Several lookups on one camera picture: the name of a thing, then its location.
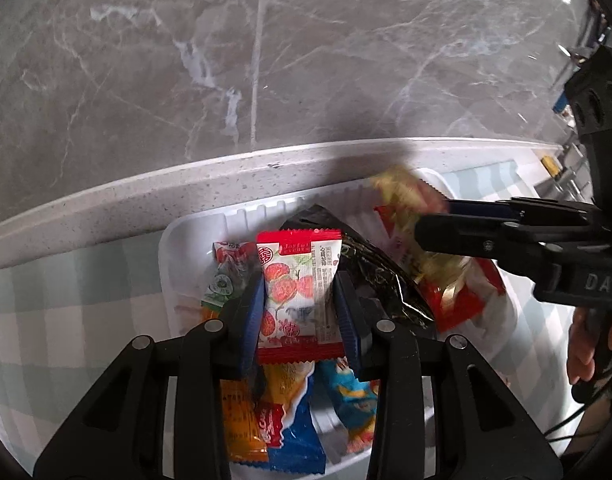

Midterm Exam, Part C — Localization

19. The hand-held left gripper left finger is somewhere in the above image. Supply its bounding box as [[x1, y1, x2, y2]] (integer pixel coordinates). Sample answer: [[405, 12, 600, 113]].
[[33, 272, 265, 480]]

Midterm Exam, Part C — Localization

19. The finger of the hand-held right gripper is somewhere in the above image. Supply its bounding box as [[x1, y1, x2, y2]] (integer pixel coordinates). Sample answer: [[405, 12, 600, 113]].
[[415, 214, 604, 277], [443, 197, 599, 224]]

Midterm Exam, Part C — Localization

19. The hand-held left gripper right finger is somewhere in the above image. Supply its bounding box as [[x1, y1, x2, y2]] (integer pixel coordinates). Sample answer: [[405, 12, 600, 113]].
[[333, 271, 564, 480]]

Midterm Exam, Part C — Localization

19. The green red snack packet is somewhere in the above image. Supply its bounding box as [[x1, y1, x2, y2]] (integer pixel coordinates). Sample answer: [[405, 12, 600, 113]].
[[201, 240, 261, 308]]

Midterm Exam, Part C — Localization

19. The red white fruit snack packet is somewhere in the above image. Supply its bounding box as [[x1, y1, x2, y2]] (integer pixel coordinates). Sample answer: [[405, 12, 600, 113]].
[[256, 228, 347, 363]]

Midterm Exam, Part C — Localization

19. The black snack packet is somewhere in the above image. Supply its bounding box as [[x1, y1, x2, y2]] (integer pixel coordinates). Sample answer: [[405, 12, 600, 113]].
[[278, 204, 439, 341]]

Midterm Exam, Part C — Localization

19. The light blue snack packet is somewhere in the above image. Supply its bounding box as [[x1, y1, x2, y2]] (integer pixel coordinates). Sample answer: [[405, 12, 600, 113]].
[[316, 357, 379, 456]]

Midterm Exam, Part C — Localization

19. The gold red snack packet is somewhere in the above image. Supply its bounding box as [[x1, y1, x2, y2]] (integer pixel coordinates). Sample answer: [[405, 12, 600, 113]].
[[371, 165, 474, 311]]

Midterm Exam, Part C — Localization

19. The white plastic tray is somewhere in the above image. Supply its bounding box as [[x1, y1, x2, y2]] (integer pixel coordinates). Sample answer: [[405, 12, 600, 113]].
[[158, 167, 511, 480]]

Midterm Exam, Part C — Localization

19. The red brown patterned snack packet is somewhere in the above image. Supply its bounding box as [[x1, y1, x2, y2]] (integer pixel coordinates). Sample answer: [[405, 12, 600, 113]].
[[256, 402, 287, 448]]

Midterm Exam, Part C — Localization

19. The dark blue snack packet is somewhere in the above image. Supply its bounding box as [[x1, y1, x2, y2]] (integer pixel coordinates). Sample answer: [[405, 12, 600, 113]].
[[266, 370, 327, 476]]

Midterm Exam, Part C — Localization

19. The person's right hand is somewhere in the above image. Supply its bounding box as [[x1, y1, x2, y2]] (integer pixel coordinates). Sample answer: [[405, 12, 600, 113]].
[[567, 305, 612, 387]]

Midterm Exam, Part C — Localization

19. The checked tablecloth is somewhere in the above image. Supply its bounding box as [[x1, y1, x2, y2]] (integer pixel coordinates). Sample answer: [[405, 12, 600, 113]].
[[0, 160, 581, 480]]

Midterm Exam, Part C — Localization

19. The black cable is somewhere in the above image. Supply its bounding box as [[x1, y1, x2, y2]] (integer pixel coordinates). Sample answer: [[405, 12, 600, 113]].
[[544, 395, 609, 442]]

